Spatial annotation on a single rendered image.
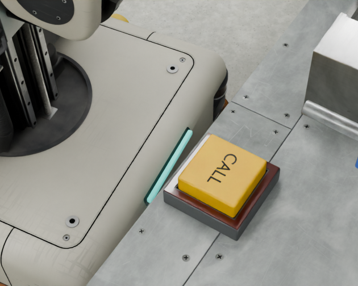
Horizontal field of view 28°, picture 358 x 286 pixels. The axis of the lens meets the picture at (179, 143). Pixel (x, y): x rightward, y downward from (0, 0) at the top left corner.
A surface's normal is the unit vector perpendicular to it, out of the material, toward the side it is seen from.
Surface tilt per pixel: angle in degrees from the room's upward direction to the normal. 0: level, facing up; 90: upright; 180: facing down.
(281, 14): 0
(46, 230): 0
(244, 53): 0
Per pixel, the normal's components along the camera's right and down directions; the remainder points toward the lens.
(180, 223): -0.03, -0.59
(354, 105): -0.55, 0.68
